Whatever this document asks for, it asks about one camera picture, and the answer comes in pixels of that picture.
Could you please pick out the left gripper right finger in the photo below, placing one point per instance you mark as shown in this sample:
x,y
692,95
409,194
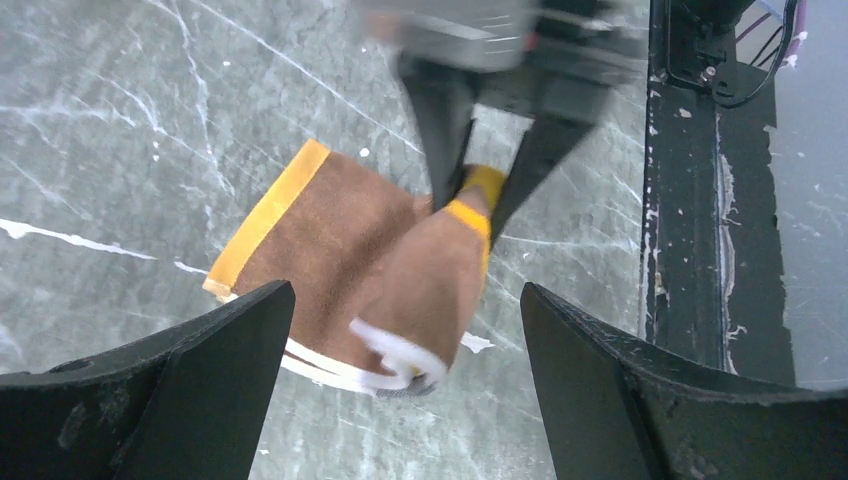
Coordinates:
x,y
617,407

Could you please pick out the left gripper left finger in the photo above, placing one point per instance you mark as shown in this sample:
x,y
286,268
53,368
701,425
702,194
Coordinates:
x,y
188,402

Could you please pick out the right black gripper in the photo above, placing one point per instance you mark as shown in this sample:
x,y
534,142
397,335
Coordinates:
x,y
578,55

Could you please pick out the yellow brown bear towel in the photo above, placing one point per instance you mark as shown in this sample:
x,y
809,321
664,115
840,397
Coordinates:
x,y
386,285

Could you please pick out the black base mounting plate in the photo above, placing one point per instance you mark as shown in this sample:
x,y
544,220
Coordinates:
x,y
712,264

